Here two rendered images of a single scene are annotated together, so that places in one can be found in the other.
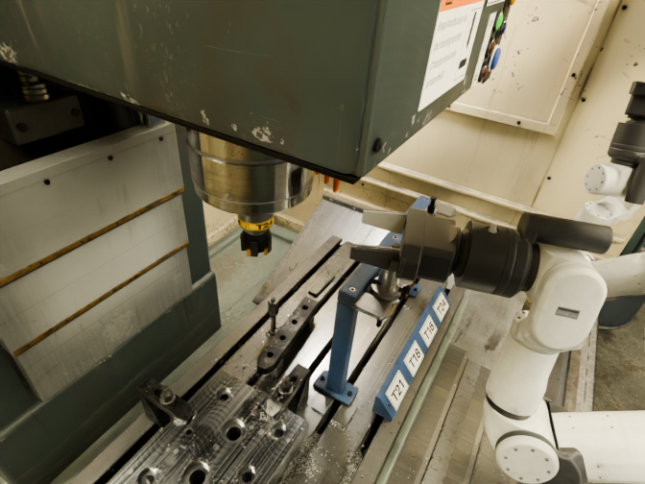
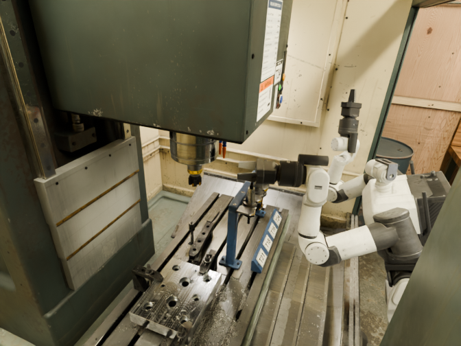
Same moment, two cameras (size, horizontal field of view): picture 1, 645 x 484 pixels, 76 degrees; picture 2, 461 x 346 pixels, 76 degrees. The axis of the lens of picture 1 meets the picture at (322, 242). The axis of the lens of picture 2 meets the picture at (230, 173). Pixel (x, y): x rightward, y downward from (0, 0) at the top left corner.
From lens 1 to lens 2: 0.45 m
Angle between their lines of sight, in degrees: 11
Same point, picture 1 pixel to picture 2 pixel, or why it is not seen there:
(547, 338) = (313, 198)
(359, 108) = (241, 122)
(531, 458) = (317, 251)
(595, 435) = (340, 239)
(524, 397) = (311, 227)
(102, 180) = (106, 166)
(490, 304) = not seen: hidden behind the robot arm
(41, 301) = (79, 230)
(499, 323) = not seen: hidden behind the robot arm
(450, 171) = (272, 150)
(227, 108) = (198, 125)
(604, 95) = (336, 107)
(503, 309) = not seen: hidden behind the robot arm
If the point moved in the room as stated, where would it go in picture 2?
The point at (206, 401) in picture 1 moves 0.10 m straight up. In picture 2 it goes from (168, 272) to (167, 253)
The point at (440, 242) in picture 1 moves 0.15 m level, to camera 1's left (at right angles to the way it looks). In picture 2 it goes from (269, 168) to (224, 169)
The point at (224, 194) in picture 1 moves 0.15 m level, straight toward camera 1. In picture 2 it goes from (188, 158) to (204, 180)
